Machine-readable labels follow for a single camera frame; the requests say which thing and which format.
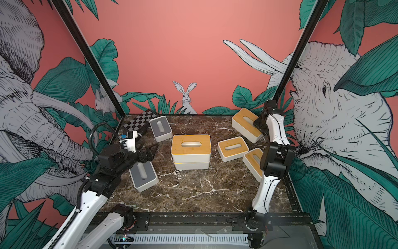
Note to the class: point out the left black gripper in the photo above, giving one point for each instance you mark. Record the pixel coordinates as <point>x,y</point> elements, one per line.
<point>150,156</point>

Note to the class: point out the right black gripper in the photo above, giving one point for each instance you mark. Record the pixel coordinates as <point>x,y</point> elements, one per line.
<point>258,122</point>

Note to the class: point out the grey lid tissue box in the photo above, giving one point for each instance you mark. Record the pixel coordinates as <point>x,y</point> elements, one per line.
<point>143,176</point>
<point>161,128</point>

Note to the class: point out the yellow lid tissue box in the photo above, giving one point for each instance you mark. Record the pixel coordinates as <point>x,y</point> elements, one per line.
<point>192,165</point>

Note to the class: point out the large bamboo lid tissue box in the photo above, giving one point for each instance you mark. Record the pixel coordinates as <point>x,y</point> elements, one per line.
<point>191,148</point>

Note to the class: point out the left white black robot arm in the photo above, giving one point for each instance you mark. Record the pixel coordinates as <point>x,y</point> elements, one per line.
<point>98,188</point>

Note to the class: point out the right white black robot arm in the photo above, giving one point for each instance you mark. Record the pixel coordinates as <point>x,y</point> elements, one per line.
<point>276,159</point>

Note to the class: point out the right edge bamboo tissue box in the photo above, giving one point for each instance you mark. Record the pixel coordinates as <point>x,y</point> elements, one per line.
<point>252,161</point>

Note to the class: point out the small bamboo lid tissue box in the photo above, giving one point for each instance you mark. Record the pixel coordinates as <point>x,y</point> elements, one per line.
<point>232,149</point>

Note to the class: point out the black white chessboard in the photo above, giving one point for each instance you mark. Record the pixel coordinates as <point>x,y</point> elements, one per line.
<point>140,121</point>

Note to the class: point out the green circuit board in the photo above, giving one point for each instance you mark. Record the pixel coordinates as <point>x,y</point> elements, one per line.
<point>124,239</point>

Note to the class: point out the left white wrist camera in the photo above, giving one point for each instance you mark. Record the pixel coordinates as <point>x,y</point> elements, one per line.
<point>128,141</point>

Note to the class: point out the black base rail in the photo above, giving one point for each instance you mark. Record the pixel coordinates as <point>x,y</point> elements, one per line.
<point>247,222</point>

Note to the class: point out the white slotted cable duct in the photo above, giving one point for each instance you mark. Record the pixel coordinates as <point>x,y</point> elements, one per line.
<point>190,238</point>

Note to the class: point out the right black frame post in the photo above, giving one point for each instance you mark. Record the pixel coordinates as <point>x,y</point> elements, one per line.
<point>310,14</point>

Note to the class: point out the black frame post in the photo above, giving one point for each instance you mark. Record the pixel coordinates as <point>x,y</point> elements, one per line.
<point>77,35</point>
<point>310,14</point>

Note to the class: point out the left black frame post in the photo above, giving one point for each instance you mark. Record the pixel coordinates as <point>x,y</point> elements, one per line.
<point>77,35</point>

